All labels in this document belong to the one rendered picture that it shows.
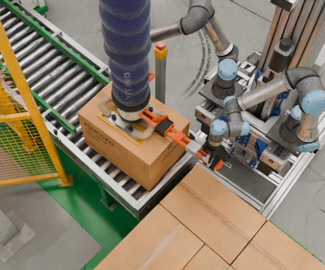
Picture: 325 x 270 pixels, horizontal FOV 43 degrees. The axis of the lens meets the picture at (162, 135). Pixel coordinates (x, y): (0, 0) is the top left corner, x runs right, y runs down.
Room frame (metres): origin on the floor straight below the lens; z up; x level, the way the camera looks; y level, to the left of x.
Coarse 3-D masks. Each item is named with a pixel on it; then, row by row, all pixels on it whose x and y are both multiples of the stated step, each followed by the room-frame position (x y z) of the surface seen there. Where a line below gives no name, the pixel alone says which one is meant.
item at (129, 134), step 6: (108, 108) 1.48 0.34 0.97; (102, 114) 1.43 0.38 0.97; (114, 114) 1.43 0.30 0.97; (102, 120) 1.40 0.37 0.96; (108, 120) 1.39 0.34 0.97; (114, 120) 1.39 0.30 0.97; (114, 126) 1.35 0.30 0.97; (132, 126) 1.35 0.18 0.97; (120, 132) 1.31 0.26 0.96; (126, 132) 1.30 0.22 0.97; (132, 132) 1.30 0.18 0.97; (132, 138) 1.26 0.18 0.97; (138, 138) 1.26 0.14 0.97; (138, 144) 1.23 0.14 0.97
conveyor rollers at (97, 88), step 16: (0, 16) 2.71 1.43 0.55; (16, 16) 2.71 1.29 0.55; (16, 48) 2.35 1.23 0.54; (32, 48) 2.36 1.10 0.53; (48, 48) 2.37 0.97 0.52; (32, 64) 2.17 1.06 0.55; (48, 64) 2.18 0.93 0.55; (64, 64) 2.18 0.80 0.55; (32, 80) 2.03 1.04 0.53; (48, 80) 2.03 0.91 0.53; (64, 80) 2.04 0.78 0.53; (80, 80) 2.04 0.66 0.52; (96, 80) 2.05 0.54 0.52; (64, 112) 1.72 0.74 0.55; (64, 128) 1.58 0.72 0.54; (80, 128) 1.59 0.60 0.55; (80, 144) 1.45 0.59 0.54; (96, 160) 1.33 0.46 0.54; (112, 176) 1.20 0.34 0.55; (128, 176) 1.20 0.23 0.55; (128, 192) 1.09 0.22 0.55; (144, 192) 1.09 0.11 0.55
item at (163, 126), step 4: (164, 120) 1.32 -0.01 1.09; (168, 120) 1.32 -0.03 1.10; (156, 124) 1.28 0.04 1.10; (160, 124) 1.29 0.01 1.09; (164, 124) 1.29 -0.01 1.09; (168, 124) 1.29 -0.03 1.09; (172, 124) 1.28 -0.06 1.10; (156, 128) 1.26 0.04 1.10; (160, 128) 1.26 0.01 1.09; (164, 128) 1.26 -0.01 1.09; (168, 128) 1.26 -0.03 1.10; (156, 132) 1.26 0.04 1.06; (160, 132) 1.24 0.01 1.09; (164, 132) 1.24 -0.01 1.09; (164, 136) 1.23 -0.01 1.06
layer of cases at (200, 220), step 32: (192, 192) 1.10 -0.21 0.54; (224, 192) 1.10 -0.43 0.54; (160, 224) 0.87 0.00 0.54; (192, 224) 0.88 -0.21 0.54; (224, 224) 0.88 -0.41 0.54; (256, 224) 0.89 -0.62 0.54; (128, 256) 0.66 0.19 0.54; (160, 256) 0.67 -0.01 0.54; (192, 256) 0.67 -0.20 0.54; (224, 256) 0.68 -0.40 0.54; (256, 256) 0.68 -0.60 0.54; (288, 256) 0.69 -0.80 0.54
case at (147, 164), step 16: (96, 96) 1.58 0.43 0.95; (80, 112) 1.45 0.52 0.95; (96, 112) 1.46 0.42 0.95; (176, 112) 1.47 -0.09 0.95; (96, 128) 1.36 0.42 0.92; (112, 128) 1.34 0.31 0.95; (144, 128) 1.35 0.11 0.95; (176, 128) 1.36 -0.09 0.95; (96, 144) 1.38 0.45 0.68; (112, 144) 1.28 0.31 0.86; (128, 144) 1.23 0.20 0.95; (144, 144) 1.24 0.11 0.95; (160, 144) 1.24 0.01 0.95; (176, 144) 1.30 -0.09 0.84; (112, 160) 1.30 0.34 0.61; (128, 160) 1.20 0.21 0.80; (144, 160) 1.13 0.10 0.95; (160, 160) 1.17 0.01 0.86; (176, 160) 1.32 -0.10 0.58; (144, 176) 1.12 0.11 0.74; (160, 176) 1.18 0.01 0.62
